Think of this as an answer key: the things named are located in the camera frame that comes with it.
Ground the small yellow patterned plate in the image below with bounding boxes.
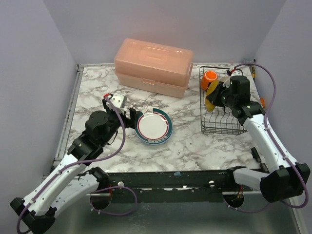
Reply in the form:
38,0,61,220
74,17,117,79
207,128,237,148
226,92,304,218
205,80,219,112

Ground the orange mug black handle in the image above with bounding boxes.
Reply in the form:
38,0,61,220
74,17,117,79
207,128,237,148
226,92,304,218
201,71,218,90

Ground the large teal rimmed plate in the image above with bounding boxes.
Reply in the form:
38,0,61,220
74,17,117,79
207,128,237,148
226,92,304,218
135,108,173,145

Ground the white floral bowl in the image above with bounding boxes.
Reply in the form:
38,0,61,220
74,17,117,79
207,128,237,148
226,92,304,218
219,77,231,88

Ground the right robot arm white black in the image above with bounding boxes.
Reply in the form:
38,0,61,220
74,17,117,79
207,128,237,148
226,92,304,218
205,76,311,203

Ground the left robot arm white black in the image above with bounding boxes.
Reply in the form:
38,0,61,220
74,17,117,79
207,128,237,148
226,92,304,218
10,93,138,234

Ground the orange object at right edge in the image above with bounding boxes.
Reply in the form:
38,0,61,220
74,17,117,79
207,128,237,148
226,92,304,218
260,98,266,108

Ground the pink translucent storage box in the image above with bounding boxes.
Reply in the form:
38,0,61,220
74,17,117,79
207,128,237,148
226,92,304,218
114,39,194,98

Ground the white cylinder at edge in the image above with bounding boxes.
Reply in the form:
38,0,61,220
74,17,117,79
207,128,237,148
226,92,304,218
240,154,253,164

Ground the black bolt at edge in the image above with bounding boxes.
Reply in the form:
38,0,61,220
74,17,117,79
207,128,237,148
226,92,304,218
251,147,269,173

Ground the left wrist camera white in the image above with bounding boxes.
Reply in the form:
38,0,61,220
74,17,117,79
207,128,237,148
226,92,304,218
110,93,127,109

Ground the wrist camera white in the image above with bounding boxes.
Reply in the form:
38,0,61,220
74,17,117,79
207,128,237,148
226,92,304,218
226,69,242,77
110,93,127,109

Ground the black wire dish rack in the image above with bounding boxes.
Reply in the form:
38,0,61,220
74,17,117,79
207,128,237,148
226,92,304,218
199,65,246,136

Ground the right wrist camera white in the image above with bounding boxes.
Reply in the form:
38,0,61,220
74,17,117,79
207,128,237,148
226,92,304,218
226,69,242,77

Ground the black front mounting rail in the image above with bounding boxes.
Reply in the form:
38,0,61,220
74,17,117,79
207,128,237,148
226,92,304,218
50,168,269,204

